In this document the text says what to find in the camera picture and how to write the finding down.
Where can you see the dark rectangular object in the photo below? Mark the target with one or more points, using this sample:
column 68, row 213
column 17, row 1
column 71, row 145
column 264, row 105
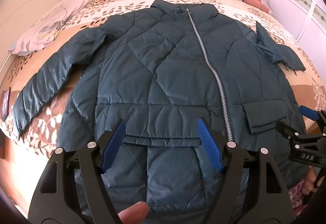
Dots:
column 5, row 105

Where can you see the dark teal quilted jacket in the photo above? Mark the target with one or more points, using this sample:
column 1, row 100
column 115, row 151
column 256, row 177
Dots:
column 158, row 74

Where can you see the person's right hand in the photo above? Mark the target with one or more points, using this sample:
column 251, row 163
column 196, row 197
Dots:
column 310, row 180

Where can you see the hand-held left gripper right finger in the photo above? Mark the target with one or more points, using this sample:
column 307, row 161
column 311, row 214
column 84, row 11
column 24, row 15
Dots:
column 210, row 149

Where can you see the light purple pillowcase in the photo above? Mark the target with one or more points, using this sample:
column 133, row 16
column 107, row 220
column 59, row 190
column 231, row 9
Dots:
column 51, row 28

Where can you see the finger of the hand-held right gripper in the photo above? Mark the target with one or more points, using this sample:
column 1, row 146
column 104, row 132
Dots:
column 287, row 131
column 308, row 111

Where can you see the beige leaf print blanket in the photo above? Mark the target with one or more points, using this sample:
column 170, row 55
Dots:
column 254, row 7

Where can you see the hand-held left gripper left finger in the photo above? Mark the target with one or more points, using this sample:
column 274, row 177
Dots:
column 113, row 149

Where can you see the person's left hand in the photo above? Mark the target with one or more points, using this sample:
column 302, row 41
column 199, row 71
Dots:
column 135, row 213

